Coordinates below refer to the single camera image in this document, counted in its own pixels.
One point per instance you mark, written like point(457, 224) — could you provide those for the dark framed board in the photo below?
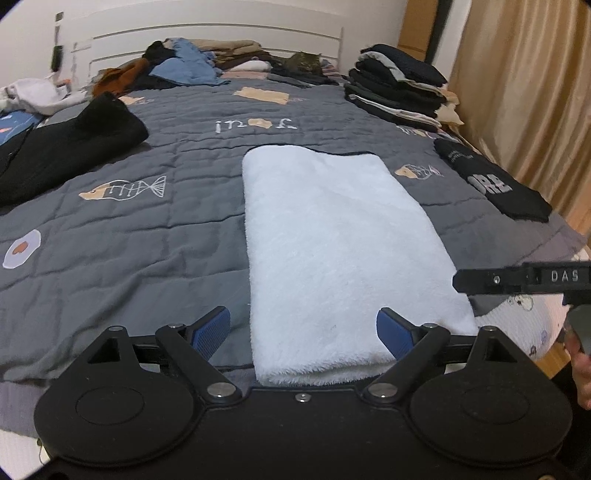
point(438, 27)

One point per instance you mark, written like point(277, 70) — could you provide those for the black printed folded shirt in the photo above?
point(489, 184)

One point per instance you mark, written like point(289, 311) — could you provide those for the black crumpled garment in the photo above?
point(157, 53)

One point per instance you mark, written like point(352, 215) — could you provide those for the tabby cat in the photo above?
point(302, 63)

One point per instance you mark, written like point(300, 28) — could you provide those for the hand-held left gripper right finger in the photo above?
point(395, 334)

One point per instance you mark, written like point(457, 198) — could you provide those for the blue pillow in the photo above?
point(18, 122)

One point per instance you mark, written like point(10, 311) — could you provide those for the stack of folded dark clothes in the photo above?
point(397, 87)

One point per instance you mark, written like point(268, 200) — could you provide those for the white crumpled hoodie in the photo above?
point(37, 94)

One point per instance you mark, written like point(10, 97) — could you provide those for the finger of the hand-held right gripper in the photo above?
point(494, 279)

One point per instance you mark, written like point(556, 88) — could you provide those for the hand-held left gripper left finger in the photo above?
point(210, 332)

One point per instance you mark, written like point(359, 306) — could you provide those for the person's right hand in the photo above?
point(584, 378)

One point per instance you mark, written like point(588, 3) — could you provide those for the beige folded clothes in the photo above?
point(231, 48)

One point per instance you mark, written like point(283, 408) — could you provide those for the beige curtain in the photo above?
point(531, 92)

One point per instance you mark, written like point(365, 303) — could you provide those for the blue denim garment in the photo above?
point(184, 69)

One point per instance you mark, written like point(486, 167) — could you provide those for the tall cardboard sheet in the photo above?
point(415, 23)

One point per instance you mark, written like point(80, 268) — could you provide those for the white folded garment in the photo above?
point(249, 66)

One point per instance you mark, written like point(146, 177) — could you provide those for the black coat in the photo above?
point(83, 138)

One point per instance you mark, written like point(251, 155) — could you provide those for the white printed fleece blanket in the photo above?
point(332, 254)

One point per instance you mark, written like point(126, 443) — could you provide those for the white headboard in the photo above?
point(207, 32)

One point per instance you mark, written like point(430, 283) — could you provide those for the grey quilted bedspread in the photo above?
point(138, 258)

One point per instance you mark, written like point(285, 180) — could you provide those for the brown garment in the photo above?
point(120, 76)

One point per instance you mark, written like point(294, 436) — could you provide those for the black hair brush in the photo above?
point(57, 57)

